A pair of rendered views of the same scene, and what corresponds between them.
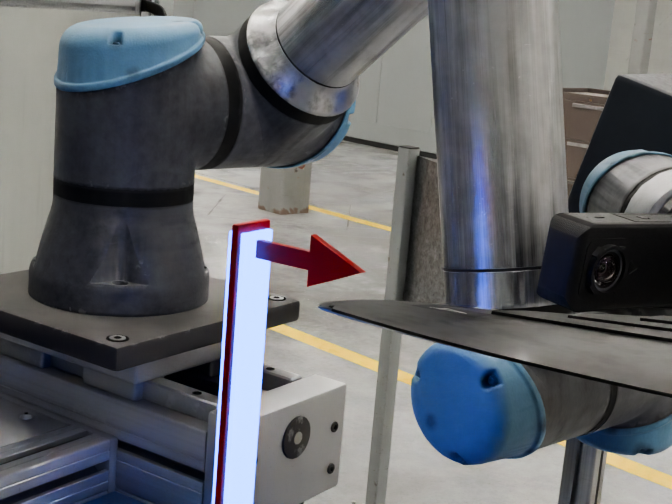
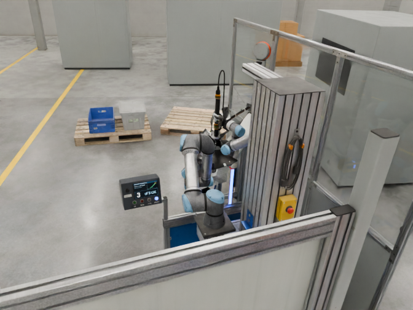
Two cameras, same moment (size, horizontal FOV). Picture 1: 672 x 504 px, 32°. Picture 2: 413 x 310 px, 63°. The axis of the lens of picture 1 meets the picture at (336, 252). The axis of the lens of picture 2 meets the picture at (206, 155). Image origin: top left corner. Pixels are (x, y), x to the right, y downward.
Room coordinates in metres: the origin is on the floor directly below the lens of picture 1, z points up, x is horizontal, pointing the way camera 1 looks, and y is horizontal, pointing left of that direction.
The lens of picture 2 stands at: (2.41, 1.14, 2.50)
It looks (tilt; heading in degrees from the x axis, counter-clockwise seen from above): 29 degrees down; 215
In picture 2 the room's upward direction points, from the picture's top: 2 degrees clockwise
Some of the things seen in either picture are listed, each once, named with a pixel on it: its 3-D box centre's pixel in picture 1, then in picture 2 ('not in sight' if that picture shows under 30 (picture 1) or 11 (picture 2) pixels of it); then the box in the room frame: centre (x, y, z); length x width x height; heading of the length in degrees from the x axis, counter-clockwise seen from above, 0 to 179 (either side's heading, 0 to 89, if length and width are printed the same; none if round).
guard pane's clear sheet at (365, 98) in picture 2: not in sight; (294, 104); (-0.26, 0.14, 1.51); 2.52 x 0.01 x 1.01; 57
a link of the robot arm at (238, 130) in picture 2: not in sight; (237, 130); (0.45, 0.01, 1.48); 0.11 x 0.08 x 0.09; 67
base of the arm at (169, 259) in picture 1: (122, 235); (214, 215); (0.96, 0.18, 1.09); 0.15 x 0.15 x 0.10
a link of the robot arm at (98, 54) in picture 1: (135, 97); (214, 201); (0.96, 0.18, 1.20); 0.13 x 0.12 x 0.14; 134
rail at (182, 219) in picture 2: not in sight; (218, 211); (0.62, 0.00, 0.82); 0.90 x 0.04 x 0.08; 147
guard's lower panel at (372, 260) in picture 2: not in sight; (278, 198); (-0.26, 0.14, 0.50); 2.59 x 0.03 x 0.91; 57
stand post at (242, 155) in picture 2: not in sight; (238, 192); (-0.01, -0.18, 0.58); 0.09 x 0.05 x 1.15; 57
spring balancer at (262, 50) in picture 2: not in sight; (262, 50); (-0.38, -0.28, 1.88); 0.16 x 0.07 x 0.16; 92
